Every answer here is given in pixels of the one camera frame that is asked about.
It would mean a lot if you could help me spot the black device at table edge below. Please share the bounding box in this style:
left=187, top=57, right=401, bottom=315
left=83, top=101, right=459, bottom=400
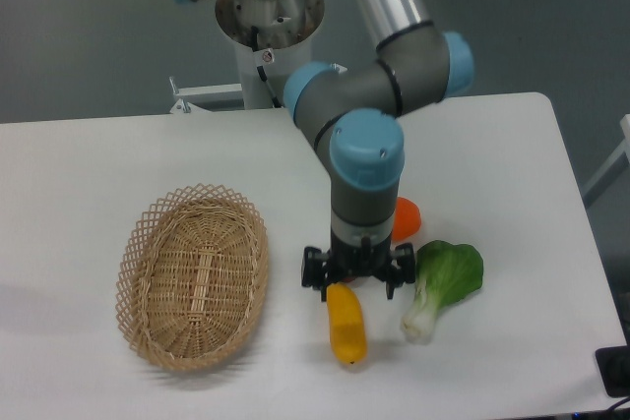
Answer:
left=595, top=345, right=629, bottom=397

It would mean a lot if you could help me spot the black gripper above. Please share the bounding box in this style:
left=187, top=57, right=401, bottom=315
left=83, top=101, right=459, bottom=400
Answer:
left=301, top=235, right=416, bottom=301

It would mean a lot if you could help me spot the orange tangerine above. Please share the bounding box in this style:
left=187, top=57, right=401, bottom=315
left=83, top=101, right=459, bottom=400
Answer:
left=392, top=197, right=422, bottom=242

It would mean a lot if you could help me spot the white frame at right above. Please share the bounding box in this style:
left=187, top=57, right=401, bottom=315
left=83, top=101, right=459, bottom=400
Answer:
left=581, top=114, right=629, bottom=209

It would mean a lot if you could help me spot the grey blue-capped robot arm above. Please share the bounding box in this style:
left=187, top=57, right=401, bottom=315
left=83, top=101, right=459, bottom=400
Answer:
left=177, top=0, right=474, bottom=292

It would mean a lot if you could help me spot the green bok choy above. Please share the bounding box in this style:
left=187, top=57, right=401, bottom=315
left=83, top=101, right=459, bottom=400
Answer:
left=401, top=240, right=484, bottom=341

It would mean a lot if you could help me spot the woven wicker basket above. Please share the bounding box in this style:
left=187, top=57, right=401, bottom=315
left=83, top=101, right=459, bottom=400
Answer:
left=115, top=184, right=269, bottom=372

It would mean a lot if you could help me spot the black cable on pedestal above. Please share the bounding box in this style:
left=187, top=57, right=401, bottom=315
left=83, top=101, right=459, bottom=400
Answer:
left=249, top=25, right=283, bottom=109

